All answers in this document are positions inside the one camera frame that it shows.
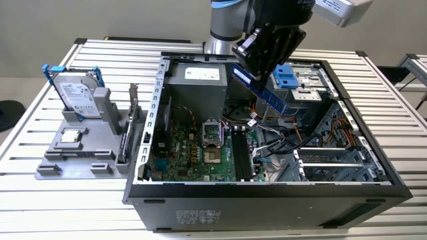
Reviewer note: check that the grey metal drive cage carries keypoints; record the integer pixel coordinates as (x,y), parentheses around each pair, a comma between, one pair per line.
(305,96)

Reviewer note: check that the green motherboard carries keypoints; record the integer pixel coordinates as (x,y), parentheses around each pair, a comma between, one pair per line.
(201,172)

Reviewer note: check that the black case fan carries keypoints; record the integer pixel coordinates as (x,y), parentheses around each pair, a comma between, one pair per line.
(164,120)

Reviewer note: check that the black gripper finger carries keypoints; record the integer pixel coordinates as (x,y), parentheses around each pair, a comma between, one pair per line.
(261,57)

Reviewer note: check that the silver CPU chip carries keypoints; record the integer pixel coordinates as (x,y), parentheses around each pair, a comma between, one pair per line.
(70,137)

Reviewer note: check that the grey power supply unit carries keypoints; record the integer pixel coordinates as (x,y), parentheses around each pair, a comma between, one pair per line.
(197,95)

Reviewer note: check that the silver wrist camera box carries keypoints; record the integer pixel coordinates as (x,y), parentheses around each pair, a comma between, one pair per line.
(348,12)

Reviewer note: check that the hard disk in blue carrier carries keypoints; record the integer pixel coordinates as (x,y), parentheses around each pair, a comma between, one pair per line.
(74,95)

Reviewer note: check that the thin metal locking lever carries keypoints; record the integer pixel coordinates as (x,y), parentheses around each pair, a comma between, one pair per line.
(222,136)

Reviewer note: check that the grey plastic parts rack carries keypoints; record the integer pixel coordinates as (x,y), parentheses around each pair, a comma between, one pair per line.
(97,140)

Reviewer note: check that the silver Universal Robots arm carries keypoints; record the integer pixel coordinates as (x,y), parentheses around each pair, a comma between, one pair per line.
(224,25)

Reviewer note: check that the silver expansion slot cover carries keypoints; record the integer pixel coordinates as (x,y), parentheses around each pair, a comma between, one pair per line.
(334,165)
(321,149)

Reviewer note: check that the metal slat side table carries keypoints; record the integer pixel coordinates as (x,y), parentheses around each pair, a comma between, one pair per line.
(416,63)

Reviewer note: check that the CPU socket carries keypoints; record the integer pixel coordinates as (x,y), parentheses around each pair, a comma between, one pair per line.
(208,155)

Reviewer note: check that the black round stand base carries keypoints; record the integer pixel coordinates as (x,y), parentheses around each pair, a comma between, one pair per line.
(10,115)

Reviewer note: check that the black RAM slot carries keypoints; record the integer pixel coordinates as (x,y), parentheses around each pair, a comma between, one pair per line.
(245,155)
(249,155)
(237,155)
(241,155)

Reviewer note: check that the blue plastic drive latch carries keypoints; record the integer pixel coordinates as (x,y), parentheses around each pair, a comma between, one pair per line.
(288,80)

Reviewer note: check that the blue motherboard connector block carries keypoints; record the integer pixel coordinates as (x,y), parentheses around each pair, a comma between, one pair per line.
(161,165)

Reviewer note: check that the black open PC case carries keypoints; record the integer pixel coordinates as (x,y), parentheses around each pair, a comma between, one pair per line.
(268,212)

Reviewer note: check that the black graphics card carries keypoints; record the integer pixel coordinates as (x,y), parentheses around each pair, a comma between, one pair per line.
(126,145)

